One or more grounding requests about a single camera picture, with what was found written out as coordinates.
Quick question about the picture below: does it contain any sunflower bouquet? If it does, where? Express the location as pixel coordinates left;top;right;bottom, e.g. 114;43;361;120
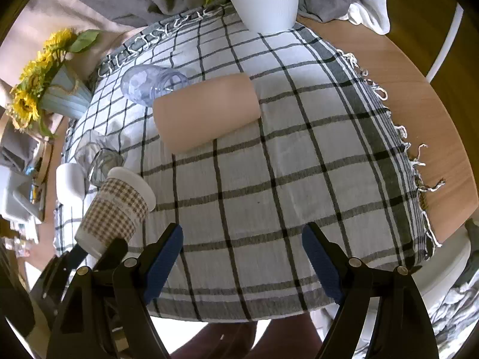
6;28;100;137

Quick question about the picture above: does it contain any light blue ribbed vase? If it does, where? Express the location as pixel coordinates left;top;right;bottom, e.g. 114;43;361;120
40;64;93;120

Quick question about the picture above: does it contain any black white checkered tablecloth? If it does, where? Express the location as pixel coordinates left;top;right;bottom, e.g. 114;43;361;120
63;5;438;322

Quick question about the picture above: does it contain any pink paper cup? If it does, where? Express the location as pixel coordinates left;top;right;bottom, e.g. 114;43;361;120
153;73;261;154

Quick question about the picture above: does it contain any grey glass cup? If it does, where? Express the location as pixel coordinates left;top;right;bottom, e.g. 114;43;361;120
74;130;124;187

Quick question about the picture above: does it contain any brown checkered paper cup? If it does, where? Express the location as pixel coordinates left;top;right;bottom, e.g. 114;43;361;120
75;167;156;259

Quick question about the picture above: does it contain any white box device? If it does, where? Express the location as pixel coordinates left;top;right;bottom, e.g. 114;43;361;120
1;165;44;224

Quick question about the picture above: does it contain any white floor lamp pole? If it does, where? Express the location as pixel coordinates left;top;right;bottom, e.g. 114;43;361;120
425;2;464;83

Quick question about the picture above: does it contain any beige curtain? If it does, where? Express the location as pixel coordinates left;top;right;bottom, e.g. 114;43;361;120
1;0;139;109

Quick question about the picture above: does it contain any white mug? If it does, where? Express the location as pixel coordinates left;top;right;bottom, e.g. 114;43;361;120
56;163;85;207

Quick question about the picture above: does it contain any clear blue plastic cup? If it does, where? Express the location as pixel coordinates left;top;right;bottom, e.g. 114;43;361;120
120;64;190;108

